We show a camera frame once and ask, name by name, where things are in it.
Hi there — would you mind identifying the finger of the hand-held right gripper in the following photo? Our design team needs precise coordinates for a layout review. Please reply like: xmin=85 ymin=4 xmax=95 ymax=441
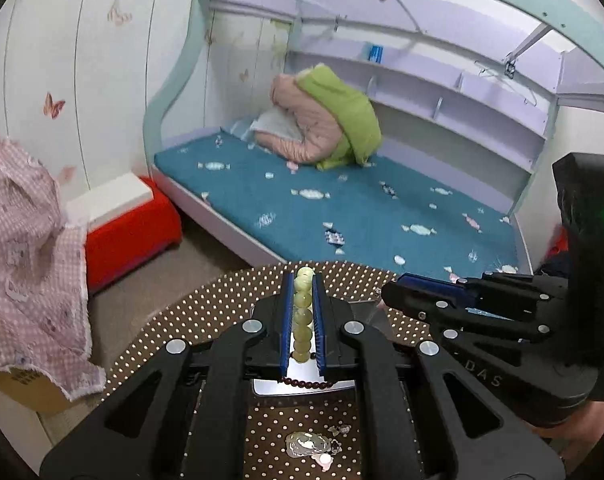
xmin=382 ymin=282 xmax=553 ymax=344
xmin=398 ymin=271 xmax=569 ymax=312

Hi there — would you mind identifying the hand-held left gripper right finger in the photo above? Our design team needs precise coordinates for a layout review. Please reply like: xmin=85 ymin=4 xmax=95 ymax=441
xmin=312 ymin=274 xmax=566 ymax=480

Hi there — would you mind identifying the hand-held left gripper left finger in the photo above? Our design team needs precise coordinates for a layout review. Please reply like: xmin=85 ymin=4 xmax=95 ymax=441
xmin=39 ymin=271 xmax=295 ymax=480

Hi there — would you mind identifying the green bead bracelet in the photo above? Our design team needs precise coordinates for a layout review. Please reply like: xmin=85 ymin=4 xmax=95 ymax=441
xmin=291 ymin=267 xmax=317 ymax=365

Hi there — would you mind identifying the dark red bead bracelet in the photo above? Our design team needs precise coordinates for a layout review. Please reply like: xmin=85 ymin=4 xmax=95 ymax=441
xmin=277 ymin=374 xmax=335 ymax=390

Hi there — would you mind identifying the metal box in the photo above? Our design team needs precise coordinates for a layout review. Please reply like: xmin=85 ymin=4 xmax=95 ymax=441
xmin=252 ymin=357 xmax=357 ymax=397

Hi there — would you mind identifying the person's right forearm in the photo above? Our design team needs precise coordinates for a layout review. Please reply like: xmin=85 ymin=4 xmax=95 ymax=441
xmin=524 ymin=400 xmax=604 ymax=468

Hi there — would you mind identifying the brown polka dot tablecloth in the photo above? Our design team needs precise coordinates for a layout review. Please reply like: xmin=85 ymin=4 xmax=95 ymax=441
xmin=99 ymin=259 xmax=435 ymax=480

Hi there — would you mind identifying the blue candy print mattress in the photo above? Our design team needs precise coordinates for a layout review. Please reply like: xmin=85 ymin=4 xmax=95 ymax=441
xmin=154 ymin=130 xmax=520 ymax=281

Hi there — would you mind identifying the red stool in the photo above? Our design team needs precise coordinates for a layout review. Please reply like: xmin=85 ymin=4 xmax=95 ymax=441
xmin=84 ymin=176 xmax=183 ymax=295

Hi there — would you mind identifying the green quilt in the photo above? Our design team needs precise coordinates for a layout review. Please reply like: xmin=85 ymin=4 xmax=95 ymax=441
xmin=297 ymin=64 xmax=383 ymax=172

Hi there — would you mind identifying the pink quilt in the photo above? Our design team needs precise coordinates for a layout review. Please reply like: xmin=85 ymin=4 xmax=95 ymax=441
xmin=254 ymin=74 xmax=350 ymax=163

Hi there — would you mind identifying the white pillow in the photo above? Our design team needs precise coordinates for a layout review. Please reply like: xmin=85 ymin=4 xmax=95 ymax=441
xmin=232 ymin=107 xmax=303 ymax=143

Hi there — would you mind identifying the white box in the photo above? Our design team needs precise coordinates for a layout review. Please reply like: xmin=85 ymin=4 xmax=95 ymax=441
xmin=64 ymin=172 xmax=153 ymax=228

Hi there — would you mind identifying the cardboard box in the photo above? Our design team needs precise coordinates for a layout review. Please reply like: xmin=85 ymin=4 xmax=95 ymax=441
xmin=0 ymin=362 xmax=90 ymax=416

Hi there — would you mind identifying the pink printed cloth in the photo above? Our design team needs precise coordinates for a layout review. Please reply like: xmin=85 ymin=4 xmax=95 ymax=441
xmin=0 ymin=137 xmax=107 ymax=402

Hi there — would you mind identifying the white wardrobe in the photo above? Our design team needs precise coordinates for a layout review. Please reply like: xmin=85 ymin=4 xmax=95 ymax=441
xmin=2 ymin=0 xmax=207 ymax=201

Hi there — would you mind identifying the pink butterfly sticker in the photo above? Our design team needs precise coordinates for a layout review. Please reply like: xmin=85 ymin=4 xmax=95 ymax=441
xmin=42 ymin=92 xmax=66 ymax=121

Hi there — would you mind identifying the pale butterfly sticker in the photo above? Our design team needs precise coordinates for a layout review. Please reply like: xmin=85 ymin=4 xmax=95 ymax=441
xmin=106 ymin=0 xmax=133 ymax=25

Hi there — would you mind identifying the purple wall shelf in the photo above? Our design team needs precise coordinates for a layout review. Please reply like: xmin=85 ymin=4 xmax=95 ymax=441
xmin=284 ymin=50 xmax=553 ymax=171

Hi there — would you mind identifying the wire clothes hanger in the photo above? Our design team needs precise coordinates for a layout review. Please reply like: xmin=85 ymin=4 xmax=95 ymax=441
xmin=474 ymin=59 xmax=538 ymax=107

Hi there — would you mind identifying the teal bunk bed frame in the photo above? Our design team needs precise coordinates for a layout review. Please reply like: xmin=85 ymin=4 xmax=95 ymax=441
xmin=142 ymin=0 xmax=604 ymax=281

